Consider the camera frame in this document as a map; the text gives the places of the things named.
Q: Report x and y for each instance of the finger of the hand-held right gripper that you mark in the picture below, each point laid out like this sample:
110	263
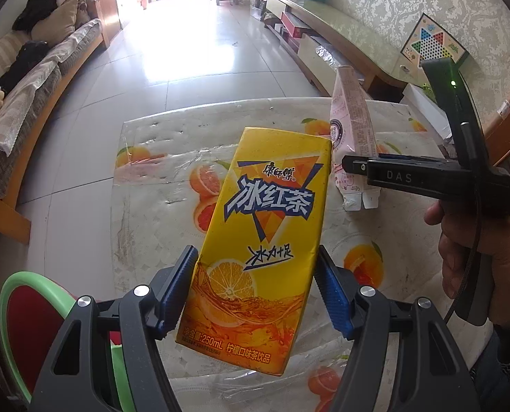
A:
354	165
388	148

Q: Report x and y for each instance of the black clothes pile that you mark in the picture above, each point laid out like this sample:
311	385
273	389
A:
34	10

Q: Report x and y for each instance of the yellow drink carton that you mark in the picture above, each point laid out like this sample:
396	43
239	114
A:
255	244

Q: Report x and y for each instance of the person's right hand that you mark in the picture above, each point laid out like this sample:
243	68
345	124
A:
508	257

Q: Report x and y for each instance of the long television cabinet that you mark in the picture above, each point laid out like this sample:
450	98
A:
349	30

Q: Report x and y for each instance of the chinese checkers board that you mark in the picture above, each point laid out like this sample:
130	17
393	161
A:
431	43

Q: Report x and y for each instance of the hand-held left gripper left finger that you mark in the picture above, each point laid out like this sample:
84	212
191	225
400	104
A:
175	292

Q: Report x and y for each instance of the pink white snack box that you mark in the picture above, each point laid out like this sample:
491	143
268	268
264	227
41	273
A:
351	111

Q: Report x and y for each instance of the beige cushion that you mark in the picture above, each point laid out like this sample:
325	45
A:
57	21

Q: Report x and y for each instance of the wooden sofa with striped cover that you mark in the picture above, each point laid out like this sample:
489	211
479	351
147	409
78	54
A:
36	94

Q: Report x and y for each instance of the patterned cushion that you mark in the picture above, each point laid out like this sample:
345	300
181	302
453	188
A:
82	8

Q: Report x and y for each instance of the white cardboard box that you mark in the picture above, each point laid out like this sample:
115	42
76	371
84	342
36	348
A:
422	107

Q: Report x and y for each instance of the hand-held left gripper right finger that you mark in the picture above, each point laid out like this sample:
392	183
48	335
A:
334	292

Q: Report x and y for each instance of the black garment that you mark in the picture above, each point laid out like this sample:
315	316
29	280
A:
17	68

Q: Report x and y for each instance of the red bin with green rim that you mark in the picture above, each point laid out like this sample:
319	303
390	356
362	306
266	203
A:
23	317

